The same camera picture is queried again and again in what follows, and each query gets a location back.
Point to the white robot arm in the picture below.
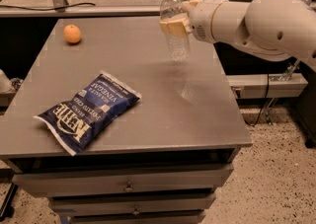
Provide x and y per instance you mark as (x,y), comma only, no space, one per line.
(273,30)

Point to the clear plastic water bottle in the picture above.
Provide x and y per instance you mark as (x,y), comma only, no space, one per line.
(173,25)

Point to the middle grey drawer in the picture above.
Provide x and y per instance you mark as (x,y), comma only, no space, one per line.
(133,204)

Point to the top grey drawer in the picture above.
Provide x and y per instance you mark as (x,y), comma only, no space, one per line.
(124,180)

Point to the bottom grey drawer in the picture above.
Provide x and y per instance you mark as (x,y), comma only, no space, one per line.
(177,217)

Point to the white object at left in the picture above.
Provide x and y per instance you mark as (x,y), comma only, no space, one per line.
(5,83)

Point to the grey drawer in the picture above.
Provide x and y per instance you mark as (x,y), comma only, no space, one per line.
(124,180)
(177,217)
(133,204)

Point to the grey drawer cabinet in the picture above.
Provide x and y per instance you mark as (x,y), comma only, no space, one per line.
(187,114)

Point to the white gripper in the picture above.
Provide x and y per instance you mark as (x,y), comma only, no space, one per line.
(201,19)

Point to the blue Kettle chips bag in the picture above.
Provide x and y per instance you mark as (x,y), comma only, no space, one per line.
(77,122)

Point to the orange fruit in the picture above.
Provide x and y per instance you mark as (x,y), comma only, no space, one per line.
(72,34)

